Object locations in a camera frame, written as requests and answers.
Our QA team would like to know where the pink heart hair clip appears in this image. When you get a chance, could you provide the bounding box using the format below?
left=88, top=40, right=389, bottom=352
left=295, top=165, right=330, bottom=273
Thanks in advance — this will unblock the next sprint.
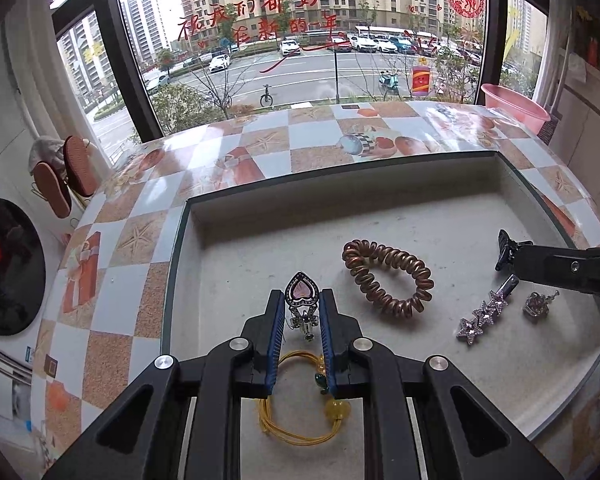
left=283, top=271, right=323, bottom=343

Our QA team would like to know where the white washing machine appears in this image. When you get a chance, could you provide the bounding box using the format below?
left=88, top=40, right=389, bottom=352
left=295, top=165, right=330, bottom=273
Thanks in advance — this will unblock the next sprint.
left=0, top=125, right=81, bottom=411

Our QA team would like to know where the grey shallow tray box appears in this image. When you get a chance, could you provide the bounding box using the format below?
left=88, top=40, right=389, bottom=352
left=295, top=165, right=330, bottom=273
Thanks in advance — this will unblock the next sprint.
left=160, top=149, right=600, bottom=480

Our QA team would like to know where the grey flat mop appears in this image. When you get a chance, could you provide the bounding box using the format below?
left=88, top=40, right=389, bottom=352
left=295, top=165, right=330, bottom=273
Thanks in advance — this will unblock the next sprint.
left=536, top=112, right=562, bottom=147

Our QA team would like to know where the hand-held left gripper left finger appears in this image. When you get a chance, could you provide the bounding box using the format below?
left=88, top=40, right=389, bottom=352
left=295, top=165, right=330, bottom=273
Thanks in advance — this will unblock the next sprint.
left=42, top=289, right=287, bottom=480

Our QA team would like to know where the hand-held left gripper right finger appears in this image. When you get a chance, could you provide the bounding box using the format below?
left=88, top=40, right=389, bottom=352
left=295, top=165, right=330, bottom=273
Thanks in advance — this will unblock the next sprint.
left=319, top=287, right=563, bottom=480

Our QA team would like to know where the yellow beaded hair tie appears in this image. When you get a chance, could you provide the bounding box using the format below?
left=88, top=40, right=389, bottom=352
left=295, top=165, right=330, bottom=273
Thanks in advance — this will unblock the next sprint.
left=257, top=350, right=353, bottom=446

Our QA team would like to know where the white low cabinet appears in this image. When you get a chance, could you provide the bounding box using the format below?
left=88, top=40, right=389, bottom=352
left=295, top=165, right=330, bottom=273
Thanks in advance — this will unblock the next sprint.
left=545, top=60, right=600, bottom=221

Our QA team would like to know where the black claw hair clip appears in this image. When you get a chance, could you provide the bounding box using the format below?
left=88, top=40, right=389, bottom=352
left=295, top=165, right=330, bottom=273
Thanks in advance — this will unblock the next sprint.
left=495, top=229, right=533, bottom=273

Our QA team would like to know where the silver star hair clip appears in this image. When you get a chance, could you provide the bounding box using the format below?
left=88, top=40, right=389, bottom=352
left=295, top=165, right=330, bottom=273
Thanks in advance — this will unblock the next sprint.
left=457, top=274, right=521, bottom=346

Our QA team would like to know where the potted plant with red pot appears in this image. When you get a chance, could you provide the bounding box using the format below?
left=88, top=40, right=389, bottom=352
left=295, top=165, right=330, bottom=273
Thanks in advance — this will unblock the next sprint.
left=572, top=5, right=600, bottom=76

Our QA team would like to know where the pink plastic basin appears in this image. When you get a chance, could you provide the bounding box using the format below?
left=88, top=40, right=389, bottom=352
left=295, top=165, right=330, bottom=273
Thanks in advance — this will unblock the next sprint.
left=480, top=82, right=552, bottom=133

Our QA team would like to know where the checkered patterned tablecloth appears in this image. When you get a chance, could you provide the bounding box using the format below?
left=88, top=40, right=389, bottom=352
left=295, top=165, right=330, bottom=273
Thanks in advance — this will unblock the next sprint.
left=30, top=100, right=600, bottom=480

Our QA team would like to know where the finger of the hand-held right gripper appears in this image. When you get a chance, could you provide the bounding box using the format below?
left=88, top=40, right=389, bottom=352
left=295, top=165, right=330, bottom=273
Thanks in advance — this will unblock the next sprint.
left=510, top=241, right=600, bottom=298

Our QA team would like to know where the brown soled slipper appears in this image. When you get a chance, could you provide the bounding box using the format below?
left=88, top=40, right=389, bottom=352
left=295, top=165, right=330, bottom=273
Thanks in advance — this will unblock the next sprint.
left=62, top=135, right=98, bottom=197
left=32, top=161, right=73, bottom=219

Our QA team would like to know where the red handwriting window sticker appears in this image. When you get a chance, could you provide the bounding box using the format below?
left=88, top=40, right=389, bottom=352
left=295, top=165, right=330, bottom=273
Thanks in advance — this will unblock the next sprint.
left=176, top=0, right=353, bottom=75

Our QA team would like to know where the grey hanging cloth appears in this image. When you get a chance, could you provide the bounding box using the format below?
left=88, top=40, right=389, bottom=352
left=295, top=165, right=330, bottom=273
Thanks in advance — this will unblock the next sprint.
left=28, top=137, right=66, bottom=176

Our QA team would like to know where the small silver crown clip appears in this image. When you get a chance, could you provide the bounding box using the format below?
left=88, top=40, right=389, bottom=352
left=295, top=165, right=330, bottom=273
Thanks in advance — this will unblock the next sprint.
left=522, top=289, right=561, bottom=322

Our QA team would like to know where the brown spiral hair tie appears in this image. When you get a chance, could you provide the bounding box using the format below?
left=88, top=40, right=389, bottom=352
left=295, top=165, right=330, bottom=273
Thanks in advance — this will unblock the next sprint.
left=341, top=239, right=433, bottom=318

